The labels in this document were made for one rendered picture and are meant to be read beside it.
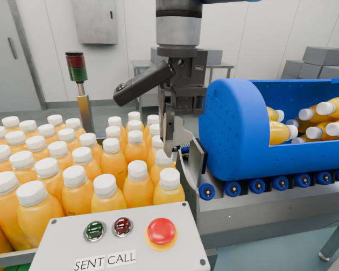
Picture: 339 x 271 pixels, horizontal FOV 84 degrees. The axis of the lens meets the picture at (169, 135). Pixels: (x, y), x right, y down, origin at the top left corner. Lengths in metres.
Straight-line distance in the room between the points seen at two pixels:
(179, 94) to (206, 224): 0.38
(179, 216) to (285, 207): 0.46
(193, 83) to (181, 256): 0.27
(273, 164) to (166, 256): 0.34
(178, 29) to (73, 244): 0.33
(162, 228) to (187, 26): 0.29
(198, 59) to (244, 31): 4.18
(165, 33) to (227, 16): 4.00
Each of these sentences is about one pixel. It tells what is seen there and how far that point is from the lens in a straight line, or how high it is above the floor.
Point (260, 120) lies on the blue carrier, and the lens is 0.45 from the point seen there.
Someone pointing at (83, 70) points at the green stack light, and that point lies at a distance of 0.81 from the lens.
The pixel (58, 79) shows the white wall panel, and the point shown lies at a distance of 3.97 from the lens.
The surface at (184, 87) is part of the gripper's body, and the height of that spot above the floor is 1.25.
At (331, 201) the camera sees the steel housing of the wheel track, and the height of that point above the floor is 0.88.
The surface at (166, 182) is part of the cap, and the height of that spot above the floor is 1.09.
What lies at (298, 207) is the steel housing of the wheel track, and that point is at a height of 0.87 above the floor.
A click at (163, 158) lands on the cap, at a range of 0.41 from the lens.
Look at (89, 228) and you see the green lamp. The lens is 0.28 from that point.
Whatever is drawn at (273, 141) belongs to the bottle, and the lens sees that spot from 0.55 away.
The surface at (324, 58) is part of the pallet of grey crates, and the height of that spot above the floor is 1.04.
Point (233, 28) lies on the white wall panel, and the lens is 4.39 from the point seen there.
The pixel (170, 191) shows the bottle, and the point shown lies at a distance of 0.38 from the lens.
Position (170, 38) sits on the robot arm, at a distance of 0.32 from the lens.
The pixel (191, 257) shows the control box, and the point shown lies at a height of 1.10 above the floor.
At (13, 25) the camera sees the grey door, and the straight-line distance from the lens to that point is 3.97.
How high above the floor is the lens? 1.33
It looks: 29 degrees down
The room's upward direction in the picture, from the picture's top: 2 degrees clockwise
